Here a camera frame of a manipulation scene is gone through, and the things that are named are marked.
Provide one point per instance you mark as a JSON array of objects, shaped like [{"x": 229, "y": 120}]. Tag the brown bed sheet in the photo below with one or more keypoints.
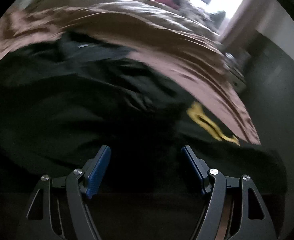
[{"x": 168, "y": 43}]

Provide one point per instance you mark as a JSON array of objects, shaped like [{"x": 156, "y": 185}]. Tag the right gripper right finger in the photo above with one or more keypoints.
[{"x": 247, "y": 219}]

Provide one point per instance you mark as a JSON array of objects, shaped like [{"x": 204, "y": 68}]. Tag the black garment with gold logo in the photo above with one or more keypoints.
[{"x": 61, "y": 101}]

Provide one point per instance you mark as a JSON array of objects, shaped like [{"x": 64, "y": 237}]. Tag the right pink curtain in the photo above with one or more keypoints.
[{"x": 241, "y": 27}]

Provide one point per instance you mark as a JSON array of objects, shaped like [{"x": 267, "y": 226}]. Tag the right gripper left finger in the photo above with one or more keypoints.
[{"x": 58, "y": 207}]

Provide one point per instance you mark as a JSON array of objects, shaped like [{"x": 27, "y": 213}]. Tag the white bedside cabinet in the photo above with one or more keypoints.
[{"x": 234, "y": 76}]

